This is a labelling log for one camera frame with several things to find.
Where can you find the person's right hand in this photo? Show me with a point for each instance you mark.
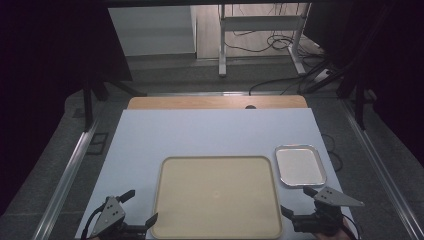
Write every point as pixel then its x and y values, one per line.
pixel 330 237

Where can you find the white power strip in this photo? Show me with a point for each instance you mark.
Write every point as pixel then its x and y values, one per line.
pixel 322 76

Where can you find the aluminium floor rail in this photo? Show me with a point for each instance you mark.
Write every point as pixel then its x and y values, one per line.
pixel 66 180
pixel 383 173

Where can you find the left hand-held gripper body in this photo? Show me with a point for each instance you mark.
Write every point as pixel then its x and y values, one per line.
pixel 111 216

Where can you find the dark curtain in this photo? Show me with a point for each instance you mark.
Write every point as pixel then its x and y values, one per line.
pixel 393 66
pixel 50 66

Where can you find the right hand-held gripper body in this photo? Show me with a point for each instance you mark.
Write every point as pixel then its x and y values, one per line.
pixel 328 213

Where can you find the pale grey cabinet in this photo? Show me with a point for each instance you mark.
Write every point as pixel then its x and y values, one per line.
pixel 153 30

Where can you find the small silver metal tray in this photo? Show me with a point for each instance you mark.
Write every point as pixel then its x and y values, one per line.
pixel 300 166

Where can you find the black floor socket frame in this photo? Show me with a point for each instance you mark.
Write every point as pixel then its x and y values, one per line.
pixel 97 143

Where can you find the black metal stand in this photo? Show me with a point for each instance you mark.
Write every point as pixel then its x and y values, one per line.
pixel 359 106
pixel 88 106

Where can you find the white metal desk frame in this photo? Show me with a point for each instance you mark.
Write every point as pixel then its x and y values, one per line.
pixel 260 23

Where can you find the pale blue table mat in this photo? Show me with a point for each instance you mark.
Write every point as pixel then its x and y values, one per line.
pixel 200 133

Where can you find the large beige plastic tray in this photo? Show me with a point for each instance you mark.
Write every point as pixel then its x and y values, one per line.
pixel 216 196

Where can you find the black round table grommet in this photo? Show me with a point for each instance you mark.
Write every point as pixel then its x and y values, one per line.
pixel 250 107

